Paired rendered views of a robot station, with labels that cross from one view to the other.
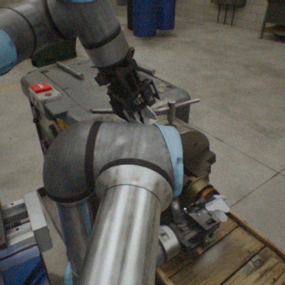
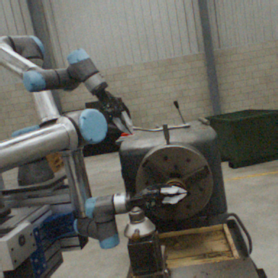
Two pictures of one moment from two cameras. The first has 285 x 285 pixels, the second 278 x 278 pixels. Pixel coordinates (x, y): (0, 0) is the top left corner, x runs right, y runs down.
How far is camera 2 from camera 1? 1.10 m
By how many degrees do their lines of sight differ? 41
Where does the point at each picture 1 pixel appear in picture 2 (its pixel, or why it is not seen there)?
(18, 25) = (50, 73)
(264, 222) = not seen: outside the picture
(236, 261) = (195, 253)
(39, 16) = (66, 72)
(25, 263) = (63, 212)
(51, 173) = not seen: hidden behind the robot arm
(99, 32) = (82, 74)
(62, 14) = (71, 69)
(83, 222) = (71, 169)
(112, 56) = (90, 85)
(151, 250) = (43, 135)
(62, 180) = not seen: hidden behind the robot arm
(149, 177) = (64, 120)
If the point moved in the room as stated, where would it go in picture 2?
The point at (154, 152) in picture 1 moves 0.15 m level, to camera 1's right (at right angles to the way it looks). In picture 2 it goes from (76, 114) to (107, 110)
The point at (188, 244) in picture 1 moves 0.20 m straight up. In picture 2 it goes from (128, 200) to (117, 145)
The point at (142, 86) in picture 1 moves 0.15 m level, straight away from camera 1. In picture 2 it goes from (107, 100) to (135, 95)
